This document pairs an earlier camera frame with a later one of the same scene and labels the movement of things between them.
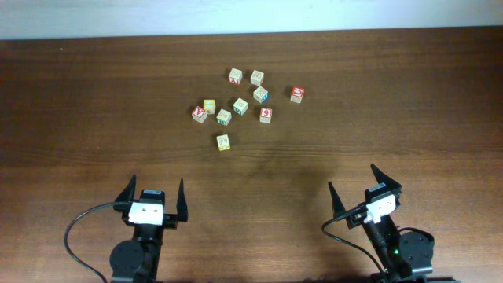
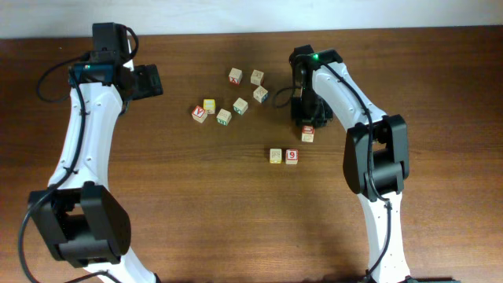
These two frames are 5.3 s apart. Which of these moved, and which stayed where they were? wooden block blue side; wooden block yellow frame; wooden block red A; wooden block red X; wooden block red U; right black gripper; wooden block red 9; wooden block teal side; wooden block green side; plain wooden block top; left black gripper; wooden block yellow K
Moved: wooden block red U; wooden block red 9; right black gripper; wooden block yellow K; left black gripper
Stayed: wooden block red A; wooden block teal side; plain wooden block top; wooden block red X; wooden block green side; wooden block yellow frame; wooden block blue side
